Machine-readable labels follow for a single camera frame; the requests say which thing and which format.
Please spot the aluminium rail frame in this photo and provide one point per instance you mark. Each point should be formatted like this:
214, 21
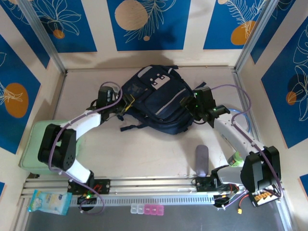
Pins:
149, 185

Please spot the aluminium frame post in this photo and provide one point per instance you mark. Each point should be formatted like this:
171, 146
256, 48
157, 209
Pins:
41, 33
255, 36

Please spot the wet wipes packet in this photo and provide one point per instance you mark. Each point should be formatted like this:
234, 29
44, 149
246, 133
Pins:
50, 201

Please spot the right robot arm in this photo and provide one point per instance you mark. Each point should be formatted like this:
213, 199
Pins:
260, 168

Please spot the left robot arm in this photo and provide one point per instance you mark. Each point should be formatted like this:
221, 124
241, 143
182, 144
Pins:
57, 149

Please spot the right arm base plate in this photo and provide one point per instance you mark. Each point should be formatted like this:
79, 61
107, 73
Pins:
202, 184

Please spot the pink white pill organizer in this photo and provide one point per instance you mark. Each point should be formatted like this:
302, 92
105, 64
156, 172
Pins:
147, 209

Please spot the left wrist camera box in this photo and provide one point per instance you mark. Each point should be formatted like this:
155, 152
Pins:
116, 92

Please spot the navy blue backpack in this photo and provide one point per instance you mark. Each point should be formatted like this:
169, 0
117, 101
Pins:
163, 103

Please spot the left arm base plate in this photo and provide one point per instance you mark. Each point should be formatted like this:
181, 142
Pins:
103, 185

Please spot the black orange charger board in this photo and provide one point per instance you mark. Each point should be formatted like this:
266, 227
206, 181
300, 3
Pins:
263, 198

